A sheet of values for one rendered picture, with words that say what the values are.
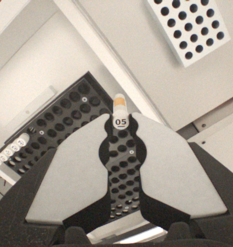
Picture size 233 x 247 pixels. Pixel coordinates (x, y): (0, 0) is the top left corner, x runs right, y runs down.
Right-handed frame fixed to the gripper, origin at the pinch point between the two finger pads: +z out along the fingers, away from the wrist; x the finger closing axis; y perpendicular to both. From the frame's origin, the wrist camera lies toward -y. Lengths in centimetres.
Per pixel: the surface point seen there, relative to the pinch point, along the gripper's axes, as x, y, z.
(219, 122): 20.3, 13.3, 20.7
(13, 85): -15.7, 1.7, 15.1
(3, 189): -110, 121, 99
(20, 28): -9.8, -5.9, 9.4
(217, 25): 15.6, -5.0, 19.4
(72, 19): -4.2, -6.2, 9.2
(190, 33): 11.1, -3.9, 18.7
